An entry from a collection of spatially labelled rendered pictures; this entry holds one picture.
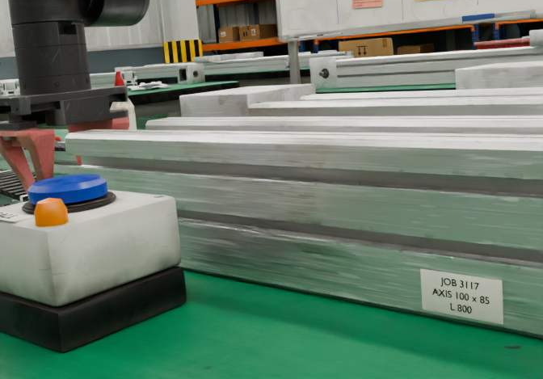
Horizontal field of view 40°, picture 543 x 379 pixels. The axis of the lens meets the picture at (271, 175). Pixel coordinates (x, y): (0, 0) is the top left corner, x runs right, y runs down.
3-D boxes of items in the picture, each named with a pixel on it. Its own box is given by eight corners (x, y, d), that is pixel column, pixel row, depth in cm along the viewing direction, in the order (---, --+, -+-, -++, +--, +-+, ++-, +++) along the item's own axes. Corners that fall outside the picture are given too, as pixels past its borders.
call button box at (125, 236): (-24, 325, 40) (-41, 209, 39) (122, 275, 47) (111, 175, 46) (62, 355, 35) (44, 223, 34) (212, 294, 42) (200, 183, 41)
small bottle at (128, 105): (140, 143, 121) (132, 69, 119) (136, 146, 117) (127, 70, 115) (117, 145, 121) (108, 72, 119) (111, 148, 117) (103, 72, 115)
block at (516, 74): (446, 160, 80) (442, 70, 78) (499, 145, 88) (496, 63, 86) (535, 165, 73) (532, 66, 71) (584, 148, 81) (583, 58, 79)
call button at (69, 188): (16, 221, 39) (11, 183, 39) (81, 205, 42) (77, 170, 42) (60, 228, 37) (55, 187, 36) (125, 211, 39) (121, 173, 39)
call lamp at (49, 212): (29, 225, 35) (25, 200, 35) (56, 217, 36) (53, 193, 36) (47, 228, 34) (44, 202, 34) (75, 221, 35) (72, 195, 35)
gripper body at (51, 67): (132, 107, 64) (122, 18, 63) (26, 121, 57) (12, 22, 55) (86, 107, 68) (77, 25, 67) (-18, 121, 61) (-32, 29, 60)
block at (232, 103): (170, 196, 72) (159, 98, 71) (256, 174, 81) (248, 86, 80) (237, 204, 66) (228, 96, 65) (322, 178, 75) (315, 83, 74)
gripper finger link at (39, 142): (117, 206, 63) (105, 95, 62) (44, 225, 58) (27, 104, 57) (70, 200, 68) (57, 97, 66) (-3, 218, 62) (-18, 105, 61)
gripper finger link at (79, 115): (141, 200, 65) (128, 92, 64) (71, 218, 60) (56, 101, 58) (94, 195, 70) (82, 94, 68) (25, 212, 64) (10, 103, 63)
